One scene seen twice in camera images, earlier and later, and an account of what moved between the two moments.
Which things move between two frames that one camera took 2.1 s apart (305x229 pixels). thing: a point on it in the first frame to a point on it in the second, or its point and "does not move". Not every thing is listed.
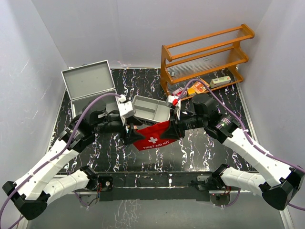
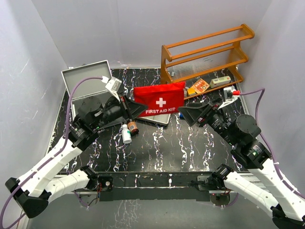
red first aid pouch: [153, 136] to [160, 98]
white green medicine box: [219, 81] does not move
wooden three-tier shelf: [204, 64] does not move
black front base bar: [164, 186] does not move
